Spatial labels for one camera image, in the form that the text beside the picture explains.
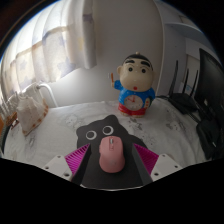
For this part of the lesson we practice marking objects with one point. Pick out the cartoon boy figurine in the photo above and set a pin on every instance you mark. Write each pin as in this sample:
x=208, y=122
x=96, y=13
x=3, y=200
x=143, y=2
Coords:
x=135, y=90

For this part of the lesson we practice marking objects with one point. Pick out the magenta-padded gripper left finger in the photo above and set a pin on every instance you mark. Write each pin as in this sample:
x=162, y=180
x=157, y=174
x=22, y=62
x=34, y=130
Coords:
x=77, y=157

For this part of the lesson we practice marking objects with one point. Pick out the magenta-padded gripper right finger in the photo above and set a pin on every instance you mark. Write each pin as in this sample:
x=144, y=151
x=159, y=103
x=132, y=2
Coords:
x=146, y=157

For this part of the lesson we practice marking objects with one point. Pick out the white printed tablecloth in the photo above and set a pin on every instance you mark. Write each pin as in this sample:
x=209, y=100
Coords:
x=173, y=133

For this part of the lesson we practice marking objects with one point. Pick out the large white conch shell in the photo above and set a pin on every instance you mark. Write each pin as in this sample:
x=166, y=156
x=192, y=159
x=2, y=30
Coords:
x=31, y=115

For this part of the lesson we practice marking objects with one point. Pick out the white wall shelf unit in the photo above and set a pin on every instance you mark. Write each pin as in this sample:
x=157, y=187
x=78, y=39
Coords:
x=186, y=30

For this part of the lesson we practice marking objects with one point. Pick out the black router with antennas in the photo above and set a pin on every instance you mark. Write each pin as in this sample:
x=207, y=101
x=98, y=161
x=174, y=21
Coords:
x=183, y=100

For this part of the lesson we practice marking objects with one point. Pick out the white star-print curtain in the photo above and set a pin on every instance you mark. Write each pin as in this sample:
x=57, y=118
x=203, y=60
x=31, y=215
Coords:
x=43, y=46

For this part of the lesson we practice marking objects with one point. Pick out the black computer monitor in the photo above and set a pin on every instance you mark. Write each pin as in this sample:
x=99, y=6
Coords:
x=211, y=86

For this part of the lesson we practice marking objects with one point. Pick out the pink computer mouse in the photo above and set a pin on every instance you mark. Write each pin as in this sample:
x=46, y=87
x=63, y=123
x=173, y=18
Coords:
x=111, y=156

